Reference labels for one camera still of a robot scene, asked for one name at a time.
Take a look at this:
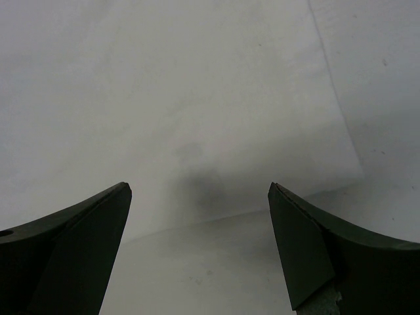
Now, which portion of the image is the white printed t shirt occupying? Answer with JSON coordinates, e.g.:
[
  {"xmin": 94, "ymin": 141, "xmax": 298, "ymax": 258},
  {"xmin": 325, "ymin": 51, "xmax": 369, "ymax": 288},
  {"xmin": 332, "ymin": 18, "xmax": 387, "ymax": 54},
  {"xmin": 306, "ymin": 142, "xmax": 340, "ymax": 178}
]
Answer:
[{"xmin": 1, "ymin": 1, "xmax": 363, "ymax": 240}]

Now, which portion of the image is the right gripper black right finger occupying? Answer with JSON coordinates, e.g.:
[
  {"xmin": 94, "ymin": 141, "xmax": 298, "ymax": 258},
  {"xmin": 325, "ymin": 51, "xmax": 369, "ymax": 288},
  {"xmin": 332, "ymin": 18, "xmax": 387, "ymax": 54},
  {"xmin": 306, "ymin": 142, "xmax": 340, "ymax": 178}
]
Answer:
[{"xmin": 268, "ymin": 183, "xmax": 419, "ymax": 314}]

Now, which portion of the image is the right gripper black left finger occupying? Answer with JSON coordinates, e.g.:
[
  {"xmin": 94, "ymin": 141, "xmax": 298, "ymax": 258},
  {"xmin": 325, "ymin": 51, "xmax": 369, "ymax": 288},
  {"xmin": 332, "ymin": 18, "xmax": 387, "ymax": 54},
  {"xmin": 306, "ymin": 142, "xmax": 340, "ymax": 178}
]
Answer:
[{"xmin": 1, "ymin": 182, "xmax": 132, "ymax": 315}]

